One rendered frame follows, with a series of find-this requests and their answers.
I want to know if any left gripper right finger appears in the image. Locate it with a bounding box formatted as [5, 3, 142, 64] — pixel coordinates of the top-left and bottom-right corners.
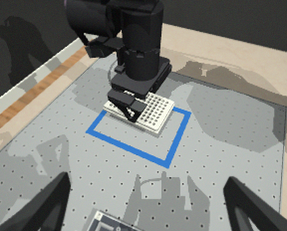
[223, 176, 287, 231]

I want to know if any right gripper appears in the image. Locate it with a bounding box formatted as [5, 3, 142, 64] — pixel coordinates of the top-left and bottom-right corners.
[87, 36, 172, 122]

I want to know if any blue tape outline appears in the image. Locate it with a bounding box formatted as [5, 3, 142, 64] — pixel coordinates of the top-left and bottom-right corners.
[86, 107, 191, 168]

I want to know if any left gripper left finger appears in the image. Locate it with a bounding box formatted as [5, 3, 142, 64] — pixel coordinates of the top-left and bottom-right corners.
[0, 171, 71, 231]

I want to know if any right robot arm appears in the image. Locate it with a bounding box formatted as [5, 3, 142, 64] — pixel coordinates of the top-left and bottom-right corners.
[66, 0, 163, 59]

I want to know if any white well plate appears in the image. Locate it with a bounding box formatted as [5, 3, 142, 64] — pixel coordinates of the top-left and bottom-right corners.
[104, 92, 174, 135]

